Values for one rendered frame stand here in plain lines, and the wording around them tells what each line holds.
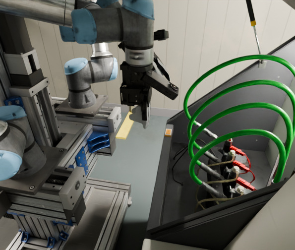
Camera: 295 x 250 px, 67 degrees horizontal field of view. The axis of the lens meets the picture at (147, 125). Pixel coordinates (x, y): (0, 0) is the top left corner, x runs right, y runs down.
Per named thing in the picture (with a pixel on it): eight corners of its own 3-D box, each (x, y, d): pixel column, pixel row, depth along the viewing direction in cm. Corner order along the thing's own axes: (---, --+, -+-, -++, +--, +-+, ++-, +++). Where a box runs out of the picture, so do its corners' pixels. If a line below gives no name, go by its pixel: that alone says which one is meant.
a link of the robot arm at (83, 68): (66, 83, 120) (61, 58, 112) (91, 79, 124) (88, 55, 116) (68, 92, 110) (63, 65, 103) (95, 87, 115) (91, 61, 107)
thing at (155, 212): (164, 146, 129) (166, 123, 121) (172, 147, 129) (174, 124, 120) (146, 255, 79) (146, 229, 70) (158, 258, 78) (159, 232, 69)
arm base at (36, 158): (-9, 175, 77) (-21, 154, 72) (20, 148, 89) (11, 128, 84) (30, 181, 75) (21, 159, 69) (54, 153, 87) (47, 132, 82)
